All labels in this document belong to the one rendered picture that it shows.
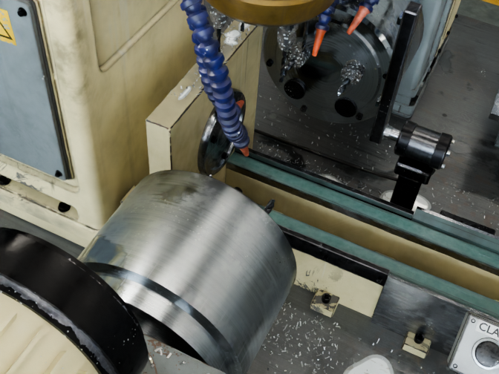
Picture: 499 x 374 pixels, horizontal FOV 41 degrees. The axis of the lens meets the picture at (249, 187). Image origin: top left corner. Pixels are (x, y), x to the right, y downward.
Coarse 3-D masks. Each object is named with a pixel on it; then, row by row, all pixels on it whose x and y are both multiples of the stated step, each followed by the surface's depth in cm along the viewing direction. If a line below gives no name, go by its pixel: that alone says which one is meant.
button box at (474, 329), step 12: (468, 312) 83; (468, 324) 80; (480, 324) 80; (492, 324) 80; (468, 336) 80; (480, 336) 80; (492, 336) 79; (456, 348) 80; (468, 348) 80; (456, 360) 80; (468, 360) 80; (468, 372) 80; (480, 372) 79; (492, 372) 79
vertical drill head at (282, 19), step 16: (208, 0) 81; (224, 0) 79; (240, 0) 78; (256, 0) 78; (272, 0) 78; (288, 0) 78; (304, 0) 79; (320, 0) 80; (224, 16) 87; (240, 16) 80; (256, 16) 79; (272, 16) 79; (288, 16) 79; (304, 16) 80; (288, 32) 83; (304, 32) 93; (288, 48) 86; (304, 48) 95
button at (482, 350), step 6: (486, 342) 79; (492, 342) 79; (480, 348) 79; (486, 348) 79; (492, 348) 79; (498, 348) 78; (480, 354) 79; (486, 354) 79; (492, 354) 78; (498, 354) 78; (480, 360) 79; (486, 360) 79; (492, 360) 78; (498, 360) 78; (486, 366) 79; (492, 366) 78
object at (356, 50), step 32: (352, 0) 110; (384, 0) 112; (416, 0) 119; (384, 32) 109; (416, 32) 119; (288, 64) 114; (320, 64) 117; (352, 64) 113; (384, 64) 112; (288, 96) 126; (320, 96) 122; (352, 96) 119
